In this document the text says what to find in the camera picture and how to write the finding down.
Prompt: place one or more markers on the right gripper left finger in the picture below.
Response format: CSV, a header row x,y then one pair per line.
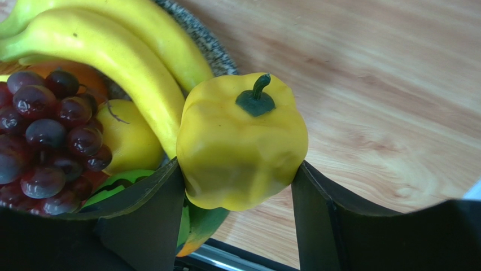
x,y
136,229

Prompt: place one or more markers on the orange green mango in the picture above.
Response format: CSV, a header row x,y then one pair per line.
x,y
197,226

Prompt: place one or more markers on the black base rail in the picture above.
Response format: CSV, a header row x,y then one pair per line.
x,y
217,255

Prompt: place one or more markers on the yellow fake pepper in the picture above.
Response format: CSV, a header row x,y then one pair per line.
x,y
241,141

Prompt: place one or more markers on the yellow fake lemon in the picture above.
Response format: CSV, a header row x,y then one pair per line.
x,y
132,142

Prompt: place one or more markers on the yellow banana bunch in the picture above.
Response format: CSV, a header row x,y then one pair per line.
x,y
66,29

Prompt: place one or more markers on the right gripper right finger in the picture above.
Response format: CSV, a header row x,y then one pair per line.
x,y
339,230

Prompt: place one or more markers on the speckled round plate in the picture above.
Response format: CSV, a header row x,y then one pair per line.
x,y
203,41

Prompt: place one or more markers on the dark purple grape bunch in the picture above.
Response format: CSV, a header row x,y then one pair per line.
x,y
51,142

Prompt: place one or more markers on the green fake lime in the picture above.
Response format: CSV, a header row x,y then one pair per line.
x,y
115,184

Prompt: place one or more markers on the orange fake tangerine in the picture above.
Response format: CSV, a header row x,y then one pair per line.
x,y
85,74

